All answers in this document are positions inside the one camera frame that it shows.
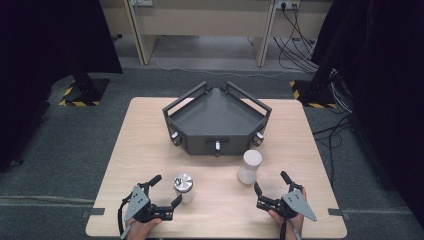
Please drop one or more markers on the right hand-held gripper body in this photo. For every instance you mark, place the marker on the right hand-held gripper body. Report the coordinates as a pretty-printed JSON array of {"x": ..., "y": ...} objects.
[{"x": 296, "y": 203}]

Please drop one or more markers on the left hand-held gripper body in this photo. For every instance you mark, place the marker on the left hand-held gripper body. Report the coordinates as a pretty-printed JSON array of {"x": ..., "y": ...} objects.
[{"x": 137, "y": 203}]

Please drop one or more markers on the clear jar with silver lid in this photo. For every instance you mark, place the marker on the clear jar with silver lid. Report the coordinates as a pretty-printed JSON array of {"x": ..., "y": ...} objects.
[{"x": 183, "y": 183}]

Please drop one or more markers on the white frosted jar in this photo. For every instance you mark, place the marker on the white frosted jar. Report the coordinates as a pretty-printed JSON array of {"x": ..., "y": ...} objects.
[{"x": 250, "y": 166}]

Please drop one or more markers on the dark grey corner rack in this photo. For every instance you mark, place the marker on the dark grey corner rack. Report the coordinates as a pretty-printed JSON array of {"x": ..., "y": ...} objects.
[{"x": 215, "y": 115}]

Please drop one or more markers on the person's right hand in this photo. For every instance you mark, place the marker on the person's right hand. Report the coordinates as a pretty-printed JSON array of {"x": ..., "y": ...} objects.
[{"x": 293, "y": 228}]

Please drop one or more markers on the person's left hand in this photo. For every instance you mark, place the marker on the person's left hand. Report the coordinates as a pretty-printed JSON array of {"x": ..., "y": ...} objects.
[{"x": 140, "y": 230}]

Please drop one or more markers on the stand base with striped tape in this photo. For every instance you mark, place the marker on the stand base with striped tape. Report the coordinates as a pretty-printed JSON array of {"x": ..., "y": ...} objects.
[
  {"x": 311, "y": 96},
  {"x": 86, "y": 91}
]

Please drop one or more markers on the black curtain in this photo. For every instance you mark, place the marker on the black curtain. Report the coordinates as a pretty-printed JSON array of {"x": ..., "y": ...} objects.
[
  {"x": 40, "y": 50},
  {"x": 383, "y": 66}
]

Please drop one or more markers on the light wooden desk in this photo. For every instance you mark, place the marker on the light wooden desk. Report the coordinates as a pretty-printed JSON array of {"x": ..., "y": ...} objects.
[{"x": 206, "y": 20}]

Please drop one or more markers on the white power strip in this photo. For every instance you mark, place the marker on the white power strip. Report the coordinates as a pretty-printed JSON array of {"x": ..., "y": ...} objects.
[{"x": 288, "y": 4}]

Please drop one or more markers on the white wall socket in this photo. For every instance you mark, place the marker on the white wall socket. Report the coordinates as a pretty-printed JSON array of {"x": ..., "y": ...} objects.
[{"x": 142, "y": 2}]

